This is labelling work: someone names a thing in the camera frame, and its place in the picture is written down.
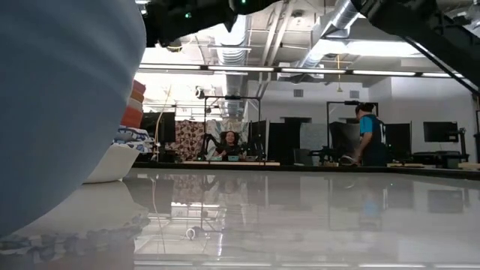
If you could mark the wooden background table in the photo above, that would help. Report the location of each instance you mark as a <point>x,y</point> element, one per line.
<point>230,163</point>

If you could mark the black divider panel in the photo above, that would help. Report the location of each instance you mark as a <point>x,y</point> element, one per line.
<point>258,137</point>
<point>284,138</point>

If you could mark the silver smooth ventilation duct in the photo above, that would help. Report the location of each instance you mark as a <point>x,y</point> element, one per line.
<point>330,30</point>

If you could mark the black screen panel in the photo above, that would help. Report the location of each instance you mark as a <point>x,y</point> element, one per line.
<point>399,137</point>

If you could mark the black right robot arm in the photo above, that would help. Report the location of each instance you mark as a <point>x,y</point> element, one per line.
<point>393,15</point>

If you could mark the long ceiling light strip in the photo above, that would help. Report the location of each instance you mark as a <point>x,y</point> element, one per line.
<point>311,70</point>

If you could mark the black metal station frame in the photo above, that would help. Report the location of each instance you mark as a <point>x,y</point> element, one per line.
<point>337,102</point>
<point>232,98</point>

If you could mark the low black desk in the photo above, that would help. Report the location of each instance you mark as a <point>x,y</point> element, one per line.
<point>438,157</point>

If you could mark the black background robot arm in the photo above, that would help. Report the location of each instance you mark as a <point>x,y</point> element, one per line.
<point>212,140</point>

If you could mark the wide black monitor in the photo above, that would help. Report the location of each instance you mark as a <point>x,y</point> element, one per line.
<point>153,127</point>

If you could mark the black aluminium table frame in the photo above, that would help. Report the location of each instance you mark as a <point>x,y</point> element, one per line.
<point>431,172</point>

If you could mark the silver ribbed ventilation duct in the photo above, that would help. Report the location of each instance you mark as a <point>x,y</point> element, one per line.
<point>230,56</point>

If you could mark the person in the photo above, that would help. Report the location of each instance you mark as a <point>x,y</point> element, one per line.
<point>371,138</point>
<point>229,144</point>

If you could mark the orange bowl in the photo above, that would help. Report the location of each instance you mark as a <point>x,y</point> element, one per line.
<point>137,95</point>

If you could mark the round black ceiling lamp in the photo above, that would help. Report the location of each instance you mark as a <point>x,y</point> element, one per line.
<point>174,47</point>

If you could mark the grey draped cloth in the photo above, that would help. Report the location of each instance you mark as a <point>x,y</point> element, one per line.
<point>343,135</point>

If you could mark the red patterned fabric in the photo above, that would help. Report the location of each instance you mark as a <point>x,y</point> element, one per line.
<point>189,138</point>

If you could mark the red bowl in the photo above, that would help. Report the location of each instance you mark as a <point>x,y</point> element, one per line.
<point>131,117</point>

